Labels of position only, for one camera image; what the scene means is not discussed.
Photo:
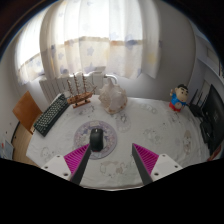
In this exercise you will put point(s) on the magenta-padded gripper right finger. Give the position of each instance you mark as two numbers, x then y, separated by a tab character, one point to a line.
146	159

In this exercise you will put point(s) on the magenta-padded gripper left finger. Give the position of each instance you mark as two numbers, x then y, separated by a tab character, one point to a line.
76	159

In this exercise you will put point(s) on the black computer mouse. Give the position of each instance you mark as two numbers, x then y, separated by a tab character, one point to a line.
96	140

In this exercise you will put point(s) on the round printed purple mouse pad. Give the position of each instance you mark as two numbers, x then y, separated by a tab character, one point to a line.
110	138

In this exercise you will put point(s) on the white printed tablecloth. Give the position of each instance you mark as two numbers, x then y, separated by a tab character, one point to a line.
153	133

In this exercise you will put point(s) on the black keyboard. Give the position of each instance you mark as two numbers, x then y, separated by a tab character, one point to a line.
51	115

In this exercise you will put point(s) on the wooden model sailing ship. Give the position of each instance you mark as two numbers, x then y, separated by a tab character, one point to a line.
80	98

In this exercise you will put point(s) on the small black box device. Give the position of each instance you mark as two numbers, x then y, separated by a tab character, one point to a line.
205	131

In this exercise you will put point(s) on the cartoon boy figurine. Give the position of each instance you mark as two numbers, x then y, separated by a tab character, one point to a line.
177	98

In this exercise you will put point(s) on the large white conch shell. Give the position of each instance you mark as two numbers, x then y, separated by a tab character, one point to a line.
113	98

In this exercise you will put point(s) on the wooden chair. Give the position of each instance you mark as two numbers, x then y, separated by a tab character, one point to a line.
26	110

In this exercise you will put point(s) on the white radiator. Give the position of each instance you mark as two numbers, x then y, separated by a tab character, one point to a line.
53	86

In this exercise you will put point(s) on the black monitor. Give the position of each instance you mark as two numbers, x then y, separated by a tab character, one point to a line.
216	120

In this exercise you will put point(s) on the sheer star-print curtain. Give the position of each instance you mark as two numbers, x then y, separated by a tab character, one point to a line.
100	36

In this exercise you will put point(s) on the white wall shelf unit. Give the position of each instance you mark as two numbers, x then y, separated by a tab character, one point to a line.
208	56

